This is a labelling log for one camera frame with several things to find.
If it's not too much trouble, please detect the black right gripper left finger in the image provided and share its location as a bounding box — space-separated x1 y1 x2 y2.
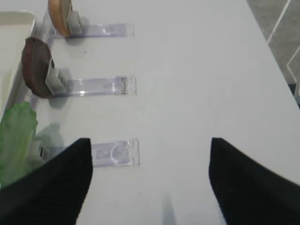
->
0 138 93 225

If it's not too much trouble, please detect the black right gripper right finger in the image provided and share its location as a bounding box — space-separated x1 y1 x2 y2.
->
209 137 300 225

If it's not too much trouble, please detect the upright green lettuce leaf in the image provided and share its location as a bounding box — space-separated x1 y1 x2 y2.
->
0 101 64 188

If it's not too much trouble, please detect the upright brown meat patty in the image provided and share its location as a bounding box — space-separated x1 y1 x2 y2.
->
21 37 68 98

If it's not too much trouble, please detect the clear acrylic rack right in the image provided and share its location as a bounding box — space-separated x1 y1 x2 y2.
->
4 14 141 168

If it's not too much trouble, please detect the white rectangular serving tray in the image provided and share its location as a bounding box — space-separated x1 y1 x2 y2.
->
0 11 36 112

